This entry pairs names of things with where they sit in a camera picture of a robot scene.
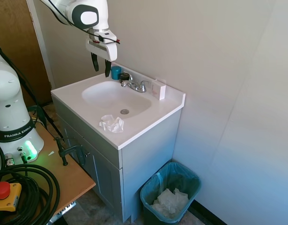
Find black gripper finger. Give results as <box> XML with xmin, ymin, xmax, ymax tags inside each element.
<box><xmin>104</xmin><ymin>59</ymin><xmax>112</xmax><ymax>78</ymax></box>
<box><xmin>91</xmin><ymin>52</ymin><xmax>99</xmax><ymax>72</ymax></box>

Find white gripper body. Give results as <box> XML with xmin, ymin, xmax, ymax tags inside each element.
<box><xmin>85</xmin><ymin>38</ymin><xmax>118</xmax><ymax>62</ymax></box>

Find white tissue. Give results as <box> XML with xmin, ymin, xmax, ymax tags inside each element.
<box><xmin>99</xmin><ymin>114</ymin><xmax>125</xmax><ymax>134</ymax></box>

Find blue-green plastic bin liner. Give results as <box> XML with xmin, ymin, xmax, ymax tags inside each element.
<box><xmin>140</xmin><ymin>162</ymin><xmax>202</xmax><ymax>222</ymax></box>

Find dark teal trash bin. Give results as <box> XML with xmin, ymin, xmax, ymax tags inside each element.
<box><xmin>140</xmin><ymin>162</ymin><xmax>202</xmax><ymax>224</ymax></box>

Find teal plastic cup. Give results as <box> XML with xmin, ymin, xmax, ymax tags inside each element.
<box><xmin>111</xmin><ymin>66</ymin><xmax>123</xmax><ymax>81</ymax></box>

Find black round jar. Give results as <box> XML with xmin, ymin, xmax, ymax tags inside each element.
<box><xmin>119</xmin><ymin>72</ymin><xmax>131</xmax><ymax>83</ymax></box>

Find white cardboard box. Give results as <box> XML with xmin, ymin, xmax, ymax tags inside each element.
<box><xmin>150</xmin><ymin>78</ymin><xmax>167</xmax><ymax>101</ymax></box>

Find white vanity sink top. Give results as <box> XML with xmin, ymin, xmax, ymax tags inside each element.
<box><xmin>51</xmin><ymin>62</ymin><xmax>186</xmax><ymax>150</ymax></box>

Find brown wooden door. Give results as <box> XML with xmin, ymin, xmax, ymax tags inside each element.
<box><xmin>0</xmin><ymin>0</ymin><xmax>53</xmax><ymax>106</ymax></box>

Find grey vanity cabinet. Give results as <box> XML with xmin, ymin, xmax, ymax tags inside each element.
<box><xmin>51</xmin><ymin>96</ymin><xmax>182</xmax><ymax>223</ymax></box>

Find wooden work table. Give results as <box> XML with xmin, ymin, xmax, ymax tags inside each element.
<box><xmin>0</xmin><ymin>104</ymin><xmax>96</xmax><ymax>225</ymax></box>

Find crumpled white paper towels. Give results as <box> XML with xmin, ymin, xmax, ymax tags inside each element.
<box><xmin>152</xmin><ymin>188</ymin><xmax>190</xmax><ymax>213</ymax></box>

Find yellow emergency stop button box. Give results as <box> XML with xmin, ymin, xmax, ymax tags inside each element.
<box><xmin>0</xmin><ymin>182</ymin><xmax>23</xmax><ymax>212</ymax></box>

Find thin black camera cable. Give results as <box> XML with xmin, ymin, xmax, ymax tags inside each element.
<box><xmin>47</xmin><ymin>0</ymin><xmax>121</xmax><ymax>45</ymax></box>

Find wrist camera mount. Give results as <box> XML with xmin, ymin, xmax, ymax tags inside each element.
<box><xmin>96</xmin><ymin>31</ymin><xmax>118</xmax><ymax>45</ymax></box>

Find chrome two-handle faucet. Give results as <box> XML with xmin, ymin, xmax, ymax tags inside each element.
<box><xmin>120</xmin><ymin>74</ymin><xmax>152</xmax><ymax>93</ymax></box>

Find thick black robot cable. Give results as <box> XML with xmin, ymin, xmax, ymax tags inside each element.
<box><xmin>0</xmin><ymin>39</ymin><xmax>64</xmax><ymax>139</ymax></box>

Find coiled thick black cable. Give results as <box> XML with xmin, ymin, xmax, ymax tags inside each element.
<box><xmin>0</xmin><ymin>163</ymin><xmax>61</xmax><ymax>225</ymax></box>

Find black wall baseboard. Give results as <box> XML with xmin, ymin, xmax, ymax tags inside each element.
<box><xmin>192</xmin><ymin>198</ymin><xmax>229</xmax><ymax>225</ymax></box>

